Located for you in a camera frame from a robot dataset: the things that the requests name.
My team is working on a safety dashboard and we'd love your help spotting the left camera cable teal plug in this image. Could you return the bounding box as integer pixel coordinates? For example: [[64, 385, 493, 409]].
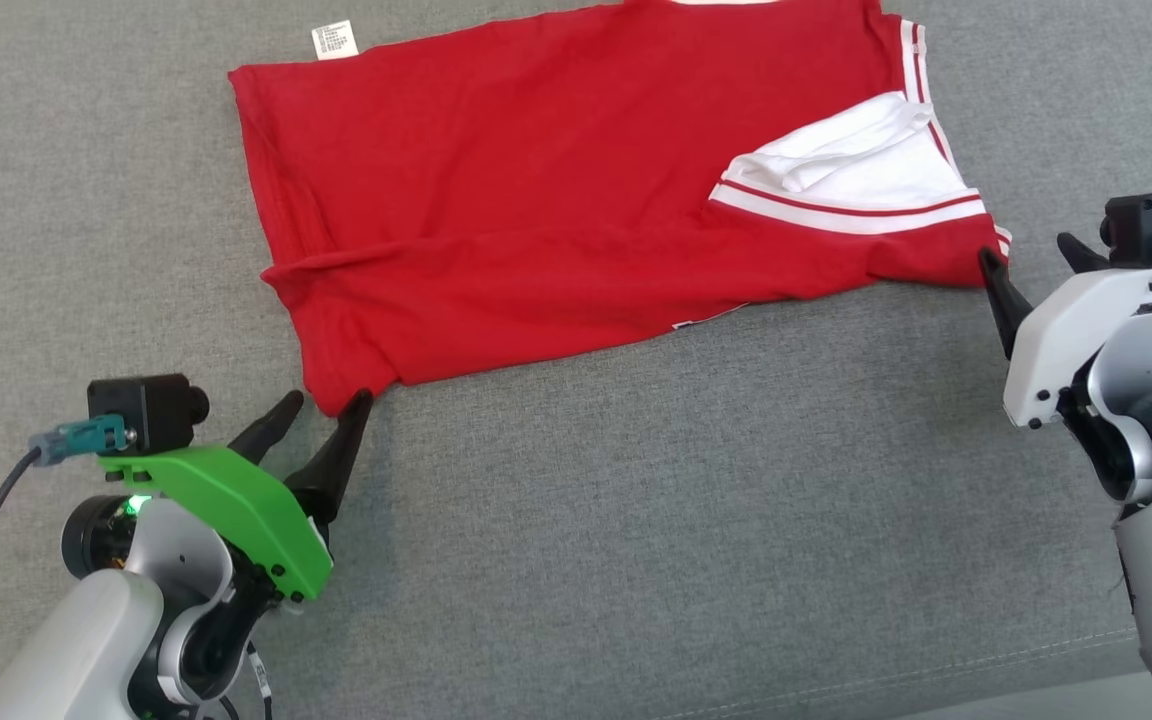
[[0, 418, 129, 720]]

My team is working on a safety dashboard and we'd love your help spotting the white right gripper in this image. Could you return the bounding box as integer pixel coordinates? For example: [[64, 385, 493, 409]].
[[978, 232, 1152, 431]]

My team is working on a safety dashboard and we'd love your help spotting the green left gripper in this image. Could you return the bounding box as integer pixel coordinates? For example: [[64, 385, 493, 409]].
[[96, 388, 375, 603]]

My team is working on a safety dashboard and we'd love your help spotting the thin black labelled arm cable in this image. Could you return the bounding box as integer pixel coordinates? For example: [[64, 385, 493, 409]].
[[244, 640, 274, 720]]

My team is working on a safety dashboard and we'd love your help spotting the red white basketball jersey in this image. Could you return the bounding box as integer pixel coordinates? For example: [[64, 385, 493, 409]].
[[229, 0, 1014, 418]]

